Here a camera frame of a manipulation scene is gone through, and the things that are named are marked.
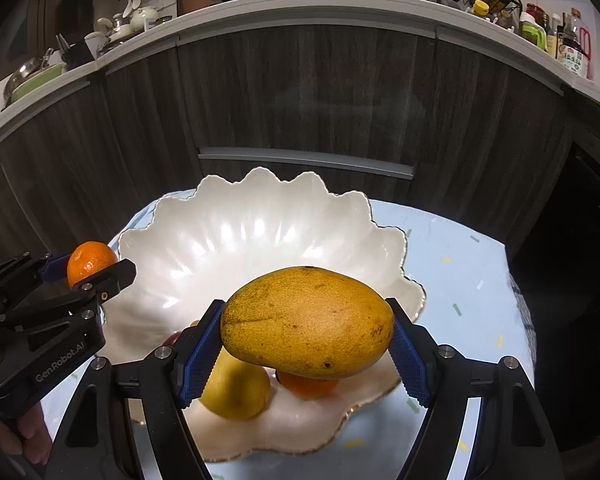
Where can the dark wood kitchen cabinet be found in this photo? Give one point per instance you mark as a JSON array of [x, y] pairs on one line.
[[305, 90]]

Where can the orange tangerine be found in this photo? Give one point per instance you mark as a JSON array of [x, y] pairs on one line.
[[87, 260], [307, 386]]

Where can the black utensil holder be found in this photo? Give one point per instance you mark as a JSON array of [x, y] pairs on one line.
[[70, 50]]

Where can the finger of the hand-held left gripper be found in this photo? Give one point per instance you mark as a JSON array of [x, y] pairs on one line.
[[55, 267], [110, 277]]

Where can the yellow lemon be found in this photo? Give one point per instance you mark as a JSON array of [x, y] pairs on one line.
[[240, 390]]

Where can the light blue confetti cloth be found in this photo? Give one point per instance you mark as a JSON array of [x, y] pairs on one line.
[[460, 280]]

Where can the yellow mango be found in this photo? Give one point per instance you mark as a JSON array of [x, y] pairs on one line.
[[305, 320]]

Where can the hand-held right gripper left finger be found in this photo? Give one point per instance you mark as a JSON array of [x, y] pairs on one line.
[[202, 360]]

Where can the white hanging spoons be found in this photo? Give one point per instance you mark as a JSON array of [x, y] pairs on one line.
[[131, 0]]

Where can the person's left hand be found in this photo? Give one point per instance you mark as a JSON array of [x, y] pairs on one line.
[[30, 430]]

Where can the white scalloped bowl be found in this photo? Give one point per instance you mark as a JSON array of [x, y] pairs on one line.
[[260, 240]]

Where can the white cup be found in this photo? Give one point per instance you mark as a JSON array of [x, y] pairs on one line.
[[94, 44]]

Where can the white ceramic teapot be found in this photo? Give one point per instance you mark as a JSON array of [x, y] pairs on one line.
[[145, 17]]

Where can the red cherry tomato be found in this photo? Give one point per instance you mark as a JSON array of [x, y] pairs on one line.
[[172, 341]]

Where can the dark sauce bottle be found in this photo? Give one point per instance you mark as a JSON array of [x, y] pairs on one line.
[[552, 35]]

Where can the steel mixing bowl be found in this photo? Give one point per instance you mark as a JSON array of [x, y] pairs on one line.
[[22, 77]]

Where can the black built-in dishwasher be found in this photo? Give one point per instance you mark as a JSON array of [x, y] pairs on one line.
[[570, 285]]

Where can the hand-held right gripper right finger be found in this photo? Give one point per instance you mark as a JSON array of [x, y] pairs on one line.
[[410, 365]]

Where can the yellow cap bottle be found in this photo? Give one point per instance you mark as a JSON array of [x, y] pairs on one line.
[[480, 8]]

